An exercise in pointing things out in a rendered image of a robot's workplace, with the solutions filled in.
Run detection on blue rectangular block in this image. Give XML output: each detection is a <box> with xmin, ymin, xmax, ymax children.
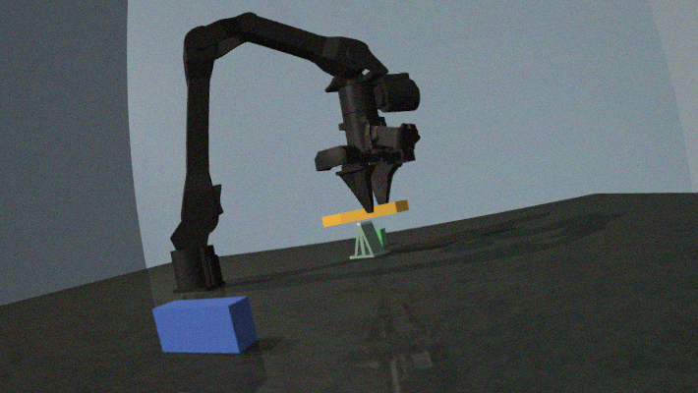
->
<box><xmin>152</xmin><ymin>296</ymin><xmax>258</xmax><ymax>354</ymax></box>

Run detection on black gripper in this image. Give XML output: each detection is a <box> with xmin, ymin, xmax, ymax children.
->
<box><xmin>315</xmin><ymin>110</ymin><xmax>416</xmax><ymax>213</ymax></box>

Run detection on orange bar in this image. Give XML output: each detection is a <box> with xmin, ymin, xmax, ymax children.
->
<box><xmin>322</xmin><ymin>199</ymin><xmax>409</xmax><ymax>227</ymax></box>

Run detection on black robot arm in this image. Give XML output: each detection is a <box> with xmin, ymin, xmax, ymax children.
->
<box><xmin>170</xmin><ymin>12</ymin><xmax>421</xmax><ymax>294</ymax></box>

